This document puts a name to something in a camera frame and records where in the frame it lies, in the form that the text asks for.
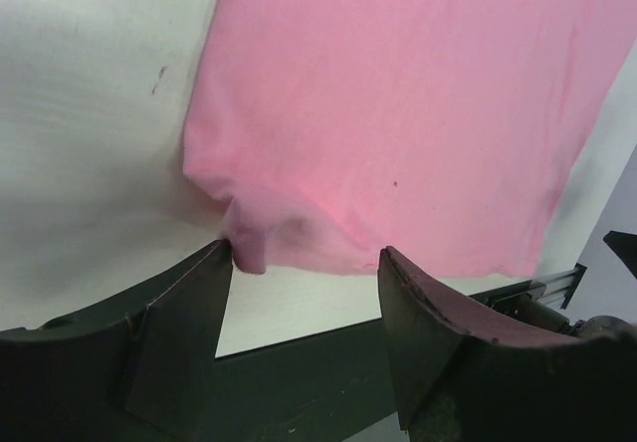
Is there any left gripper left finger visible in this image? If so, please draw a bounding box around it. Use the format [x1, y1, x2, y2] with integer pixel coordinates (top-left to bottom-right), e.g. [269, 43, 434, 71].
[1, 240, 233, 440]

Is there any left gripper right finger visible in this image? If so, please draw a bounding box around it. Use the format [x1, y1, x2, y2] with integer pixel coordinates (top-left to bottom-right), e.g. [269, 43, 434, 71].
[378, 247, 592, 435]

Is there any pink t-shirt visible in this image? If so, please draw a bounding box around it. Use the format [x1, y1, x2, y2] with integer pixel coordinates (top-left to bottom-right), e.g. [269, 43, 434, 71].
[183, 0, 636, 277]

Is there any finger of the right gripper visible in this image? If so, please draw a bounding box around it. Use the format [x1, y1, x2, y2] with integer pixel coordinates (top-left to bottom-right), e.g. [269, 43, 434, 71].
[603, 231, 637, 276]

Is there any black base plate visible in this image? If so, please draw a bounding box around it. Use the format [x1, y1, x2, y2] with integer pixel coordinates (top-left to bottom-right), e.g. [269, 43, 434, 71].
[198, 282, 538, 442]

